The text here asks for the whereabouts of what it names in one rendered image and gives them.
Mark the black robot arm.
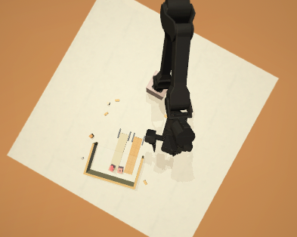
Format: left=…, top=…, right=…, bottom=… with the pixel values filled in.
left=152, top=0, right=196, bottom=155

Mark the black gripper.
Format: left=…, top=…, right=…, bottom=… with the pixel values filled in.
left=144, top=125, right=193, bottom=152

